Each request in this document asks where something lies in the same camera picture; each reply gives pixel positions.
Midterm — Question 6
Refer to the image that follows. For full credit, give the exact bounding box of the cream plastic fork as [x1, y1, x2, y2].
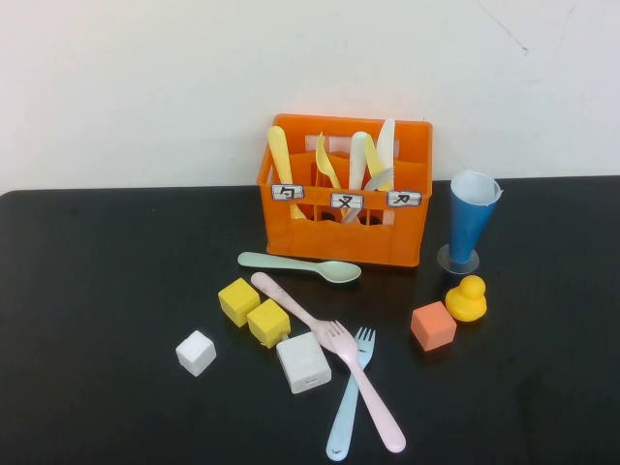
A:
[348, 130, 372, 191]

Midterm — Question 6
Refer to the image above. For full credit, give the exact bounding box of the pink plastic fork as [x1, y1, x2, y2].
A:
[325, 319, 408, 454]

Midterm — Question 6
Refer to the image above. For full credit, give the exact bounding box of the light blue plastic fork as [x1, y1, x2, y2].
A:
[325, 326, 377, 462]

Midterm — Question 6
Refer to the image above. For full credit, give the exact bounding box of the orange plastic cutlery crate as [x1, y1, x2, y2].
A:
[256, 113, 434, 268]

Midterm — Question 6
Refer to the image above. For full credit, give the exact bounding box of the white paper label with character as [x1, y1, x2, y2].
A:
[330, 192, 365, 210]
[386, 190, 422, 208]
[270, 183, 305, 202]

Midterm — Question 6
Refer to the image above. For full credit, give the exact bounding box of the green plastic spoon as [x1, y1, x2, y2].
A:
[236, 251, 362, 286]

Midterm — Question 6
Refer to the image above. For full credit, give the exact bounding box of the grey plastic fork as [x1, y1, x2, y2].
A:
[339, 167, 396, 225]

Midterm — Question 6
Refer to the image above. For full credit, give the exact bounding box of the yellow plastic spoon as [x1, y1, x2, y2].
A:
[266, 124, 309, 221]

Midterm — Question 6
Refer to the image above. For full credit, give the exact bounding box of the yellow plastic knife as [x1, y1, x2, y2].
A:
[362, 134, 395, 193]

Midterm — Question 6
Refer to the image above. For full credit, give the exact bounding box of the yellow foam cube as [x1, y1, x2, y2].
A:
[246, 297, 292, 350]
[217, 277, 262, 328]

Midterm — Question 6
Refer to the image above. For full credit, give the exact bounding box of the white plastic knife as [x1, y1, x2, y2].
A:
[376, 117, 397, 173]

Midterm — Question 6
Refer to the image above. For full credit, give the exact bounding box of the white charger block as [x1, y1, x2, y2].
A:
[275, 330, 333, 395]

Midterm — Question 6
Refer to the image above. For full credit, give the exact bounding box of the orange foam cube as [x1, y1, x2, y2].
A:
[410, 300, 458, 353]

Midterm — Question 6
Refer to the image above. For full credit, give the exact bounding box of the blue paper cone cup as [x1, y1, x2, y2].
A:
[437, 169, 505, 275]

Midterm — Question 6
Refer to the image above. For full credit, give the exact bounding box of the white foam cube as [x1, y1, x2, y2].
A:
[174, 329, 217, 379]

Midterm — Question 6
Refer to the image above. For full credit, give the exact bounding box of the yellow rubber duck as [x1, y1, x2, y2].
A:
[445, 274, 488, 324]

